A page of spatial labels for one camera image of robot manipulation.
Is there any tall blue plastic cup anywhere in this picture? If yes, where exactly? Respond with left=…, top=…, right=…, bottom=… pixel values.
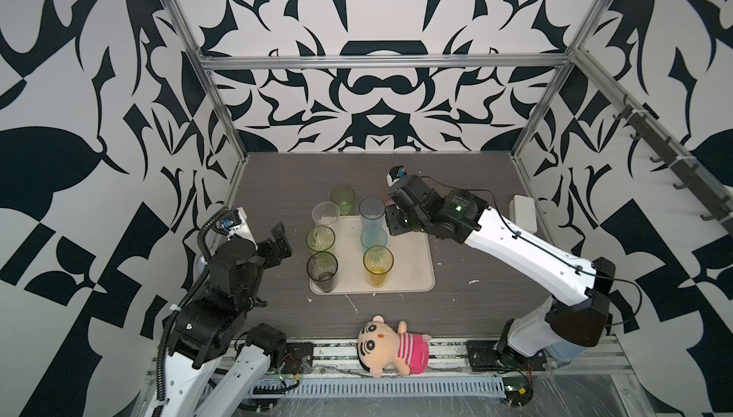
left=358, top=197, right=386, bottom=229

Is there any teal plastic cup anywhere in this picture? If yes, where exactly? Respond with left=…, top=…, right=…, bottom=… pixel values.
left=360, top=226, right=387, bottom=252

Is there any beige plastic tray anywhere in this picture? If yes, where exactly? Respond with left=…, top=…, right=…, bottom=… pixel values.
left=307, top=216, right=435, bottom=296

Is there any tall yellow plastic cup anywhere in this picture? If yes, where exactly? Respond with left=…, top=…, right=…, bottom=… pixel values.
left=363, top=245, right=394, bottom=288

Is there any short green plastic cup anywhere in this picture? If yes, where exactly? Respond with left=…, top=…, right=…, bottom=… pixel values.
left=330, top=185, right=356, bottom=217

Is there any dark grey plastic cup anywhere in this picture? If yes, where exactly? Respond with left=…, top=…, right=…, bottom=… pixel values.
left=307, top=251, right=338, bottom=293

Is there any clear plastic cup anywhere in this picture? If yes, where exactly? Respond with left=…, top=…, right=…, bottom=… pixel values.
left=311, top=201, right=341, bottom=227

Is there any tall green plastic cup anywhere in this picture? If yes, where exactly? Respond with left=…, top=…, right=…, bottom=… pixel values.
left=305, top=225, right=336, bottom=255

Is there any pink plastic cup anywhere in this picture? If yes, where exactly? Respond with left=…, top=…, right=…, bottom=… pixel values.
left=380, top=186, right=394, bottom=207

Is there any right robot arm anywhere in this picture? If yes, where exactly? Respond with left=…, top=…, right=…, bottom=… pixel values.
left=386, top=166, right=616, bottom=363

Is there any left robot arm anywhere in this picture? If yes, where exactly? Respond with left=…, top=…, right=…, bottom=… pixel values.
left=143, top=221, right=292, bottom=416

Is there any cartoon boy plush doll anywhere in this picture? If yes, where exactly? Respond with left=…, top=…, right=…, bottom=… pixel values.
left=356, top=315, right=431, bottom=379

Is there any light blue zip pouch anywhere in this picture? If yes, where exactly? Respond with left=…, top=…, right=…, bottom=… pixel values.
left=545, top=340, right=586, bottom=363

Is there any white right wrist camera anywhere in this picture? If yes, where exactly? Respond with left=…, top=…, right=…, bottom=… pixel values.
left=387, top=165, right=408, bottom=187

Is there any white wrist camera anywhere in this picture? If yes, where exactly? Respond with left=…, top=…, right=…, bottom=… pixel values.
left=387, top=165, right=408, bottom=187
left=213, top=207, right=256, bottom=243

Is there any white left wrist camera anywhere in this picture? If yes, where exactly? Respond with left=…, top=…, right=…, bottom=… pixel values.
left=213, top=207, right=256, bottom=243

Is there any white wall box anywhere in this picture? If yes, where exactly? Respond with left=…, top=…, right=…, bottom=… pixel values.
left=509, top=195, right=538, bottom=234

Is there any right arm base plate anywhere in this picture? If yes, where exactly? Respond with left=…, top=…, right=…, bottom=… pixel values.
left=466, top=340, right=547, bottom=372

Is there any white slotted cable duct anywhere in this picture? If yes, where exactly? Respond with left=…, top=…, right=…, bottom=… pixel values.
left=249, top=376, right=506, bottom=399

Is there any wall hook rail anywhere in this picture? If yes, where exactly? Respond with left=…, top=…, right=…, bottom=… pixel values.
left=612, top=93, right=733, bottom=223

